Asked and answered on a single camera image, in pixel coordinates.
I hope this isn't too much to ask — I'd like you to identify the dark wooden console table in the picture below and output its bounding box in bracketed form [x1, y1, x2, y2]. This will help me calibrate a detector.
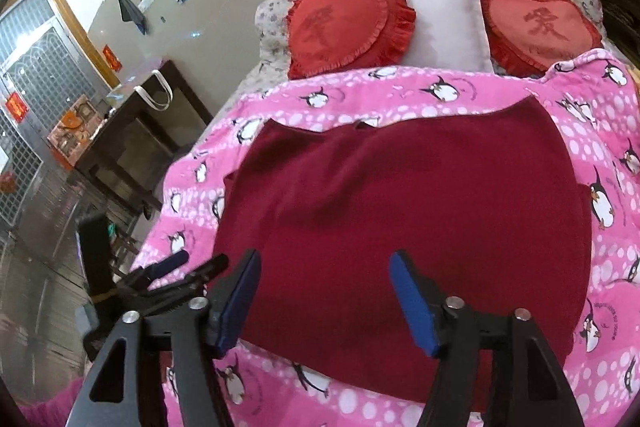
[75, 58, 213, 215]

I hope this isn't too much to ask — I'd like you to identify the left red heart cushion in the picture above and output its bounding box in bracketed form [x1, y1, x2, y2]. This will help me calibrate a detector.
[286, 0, 416, 80]

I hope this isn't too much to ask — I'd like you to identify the white bag handle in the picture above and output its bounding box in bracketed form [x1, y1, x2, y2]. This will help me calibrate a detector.
[132, 69, 175, 112]

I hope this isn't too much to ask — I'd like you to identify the pink penguin blanket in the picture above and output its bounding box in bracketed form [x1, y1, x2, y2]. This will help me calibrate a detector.
[136, 50, 639, 426]

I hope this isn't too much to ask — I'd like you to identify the dark cloth on wall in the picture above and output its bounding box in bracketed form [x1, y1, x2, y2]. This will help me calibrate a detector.
[117, 0, 148, 35]

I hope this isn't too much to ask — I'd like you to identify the small wooden stool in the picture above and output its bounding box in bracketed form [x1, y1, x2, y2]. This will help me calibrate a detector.
[107, 221, 139, 268]

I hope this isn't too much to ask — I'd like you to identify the metal security door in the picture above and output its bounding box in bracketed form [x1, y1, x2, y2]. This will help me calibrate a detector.
[1, 0, 111, 256]

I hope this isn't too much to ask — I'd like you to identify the white pillow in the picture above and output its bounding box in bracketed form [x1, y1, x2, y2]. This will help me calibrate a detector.
[400, 0, 494, 72]

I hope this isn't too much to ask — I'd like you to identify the dark red fleece garment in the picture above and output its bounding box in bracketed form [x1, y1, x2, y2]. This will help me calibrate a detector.
[214, 98, 591, 401]

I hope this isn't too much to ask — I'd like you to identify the right red heart cushion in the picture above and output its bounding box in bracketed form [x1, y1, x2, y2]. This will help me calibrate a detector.
[480, 0, 602, 77]

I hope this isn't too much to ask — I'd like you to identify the red heart cushion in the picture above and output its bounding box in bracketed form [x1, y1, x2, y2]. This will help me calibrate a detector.
[480, 0, 602, 77]
[286, 0, 416, 80]

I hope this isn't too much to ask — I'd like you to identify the orange gift box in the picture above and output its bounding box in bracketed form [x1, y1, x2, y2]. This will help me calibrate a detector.
[47, 94, 104, 169]

